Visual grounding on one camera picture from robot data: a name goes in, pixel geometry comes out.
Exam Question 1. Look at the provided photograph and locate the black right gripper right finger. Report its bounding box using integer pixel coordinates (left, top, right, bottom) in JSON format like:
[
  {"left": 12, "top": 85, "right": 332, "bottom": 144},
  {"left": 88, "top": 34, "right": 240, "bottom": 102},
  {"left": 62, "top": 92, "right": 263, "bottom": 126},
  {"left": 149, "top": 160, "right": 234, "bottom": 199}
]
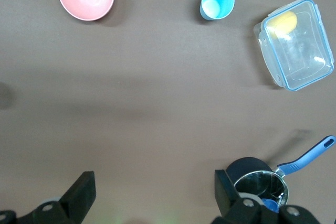
[{"left": 212, "top": 169, "right": 266, "bottom": 224}]

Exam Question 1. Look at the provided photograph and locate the yellow round fruit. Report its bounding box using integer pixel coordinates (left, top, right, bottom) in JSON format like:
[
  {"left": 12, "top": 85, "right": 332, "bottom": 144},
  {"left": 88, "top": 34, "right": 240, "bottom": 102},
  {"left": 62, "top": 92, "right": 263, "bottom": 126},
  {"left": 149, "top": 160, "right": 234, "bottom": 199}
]
[{"left": 267, "top": 11, "right": 299, "bottom": 38}]

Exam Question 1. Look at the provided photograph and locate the dark pot with blue handle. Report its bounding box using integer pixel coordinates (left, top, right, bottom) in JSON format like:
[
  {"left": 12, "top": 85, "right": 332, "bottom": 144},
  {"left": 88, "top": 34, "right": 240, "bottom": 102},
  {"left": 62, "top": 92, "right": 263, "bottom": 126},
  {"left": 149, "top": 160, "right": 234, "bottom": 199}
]
[{"left": 225, "top": 135, "right": 336, "bottom": 214}]

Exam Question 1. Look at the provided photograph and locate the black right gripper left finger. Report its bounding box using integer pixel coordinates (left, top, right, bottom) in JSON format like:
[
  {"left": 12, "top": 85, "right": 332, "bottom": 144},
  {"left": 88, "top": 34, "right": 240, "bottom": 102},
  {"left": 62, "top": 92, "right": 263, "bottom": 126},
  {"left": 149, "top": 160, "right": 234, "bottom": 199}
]
[{"left": 31, "top": 170, "right": 97, "bottom": 224}]

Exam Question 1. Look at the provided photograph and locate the glass pot lid blue knob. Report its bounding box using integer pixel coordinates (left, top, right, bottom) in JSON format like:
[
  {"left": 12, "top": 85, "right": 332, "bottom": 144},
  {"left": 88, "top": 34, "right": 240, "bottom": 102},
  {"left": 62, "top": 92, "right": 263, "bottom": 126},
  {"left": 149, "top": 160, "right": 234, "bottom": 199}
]
[{"left": 233, "top": 170, "right": 289, "bottom": 213}]

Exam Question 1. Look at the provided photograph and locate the clear plastic container blue rim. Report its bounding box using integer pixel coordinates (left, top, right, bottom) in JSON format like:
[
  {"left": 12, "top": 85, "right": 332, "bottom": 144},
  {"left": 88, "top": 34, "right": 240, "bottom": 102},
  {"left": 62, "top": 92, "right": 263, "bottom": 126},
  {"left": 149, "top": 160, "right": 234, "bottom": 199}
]
[{"left": 253, "top": 0, "right": 335, "bottom": 92}]

